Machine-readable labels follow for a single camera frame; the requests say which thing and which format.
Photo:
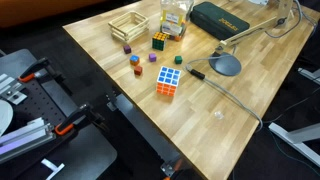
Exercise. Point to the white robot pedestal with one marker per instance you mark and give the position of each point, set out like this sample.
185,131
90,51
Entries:
4,115

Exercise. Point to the black marker pen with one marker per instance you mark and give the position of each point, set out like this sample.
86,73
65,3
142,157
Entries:
197,73

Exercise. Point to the grey metal table frame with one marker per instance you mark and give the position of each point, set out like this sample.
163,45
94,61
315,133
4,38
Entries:
140,123

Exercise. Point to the round grey lamp base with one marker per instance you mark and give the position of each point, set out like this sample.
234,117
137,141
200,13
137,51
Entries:
226,64

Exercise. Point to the aluminium angle bracket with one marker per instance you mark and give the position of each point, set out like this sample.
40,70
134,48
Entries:
13,93

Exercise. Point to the black zipper case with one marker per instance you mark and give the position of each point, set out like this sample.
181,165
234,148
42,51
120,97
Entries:
216,20

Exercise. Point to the clear plastic container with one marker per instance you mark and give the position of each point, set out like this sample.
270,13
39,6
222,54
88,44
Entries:
175,20

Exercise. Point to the red small cube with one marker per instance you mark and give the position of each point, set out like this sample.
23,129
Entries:
138,70

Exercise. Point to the black perforated breadboard plate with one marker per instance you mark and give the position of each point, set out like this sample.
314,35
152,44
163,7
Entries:
36,100

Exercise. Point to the tiny blue orange puzzle cube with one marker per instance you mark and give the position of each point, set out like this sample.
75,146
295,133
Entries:
134,60

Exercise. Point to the dark cart platform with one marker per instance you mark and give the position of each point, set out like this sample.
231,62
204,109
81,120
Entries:
86,156

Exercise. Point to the white-edged rubik's cube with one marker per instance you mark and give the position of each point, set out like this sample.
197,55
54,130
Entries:
168,80

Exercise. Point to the dark purple small cube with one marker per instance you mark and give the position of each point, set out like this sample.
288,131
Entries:
127,49

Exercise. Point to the slatted wooden box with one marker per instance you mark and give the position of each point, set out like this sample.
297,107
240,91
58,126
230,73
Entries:
128,33

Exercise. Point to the black-edged rubik's cube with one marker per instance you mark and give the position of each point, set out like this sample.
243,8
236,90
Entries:
159,42

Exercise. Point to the green small cube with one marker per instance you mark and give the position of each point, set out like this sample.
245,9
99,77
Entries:
178,60

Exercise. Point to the light purple small cube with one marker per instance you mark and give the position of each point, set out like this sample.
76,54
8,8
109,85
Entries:
152,57

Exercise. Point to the black orange bar clamp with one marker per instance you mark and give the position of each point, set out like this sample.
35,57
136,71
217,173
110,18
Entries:
71,118
33,68

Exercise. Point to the white desk foot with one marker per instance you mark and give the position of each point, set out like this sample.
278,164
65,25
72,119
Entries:
293,138
310,75

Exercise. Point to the aluminium extrusion rail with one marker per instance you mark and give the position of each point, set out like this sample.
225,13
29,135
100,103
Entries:
23,138

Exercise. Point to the orange clamp at table corner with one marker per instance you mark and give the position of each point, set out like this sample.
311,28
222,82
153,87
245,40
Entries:
173,168

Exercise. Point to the small clear plastic piece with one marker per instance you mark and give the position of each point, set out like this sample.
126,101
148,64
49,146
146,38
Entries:
218,115

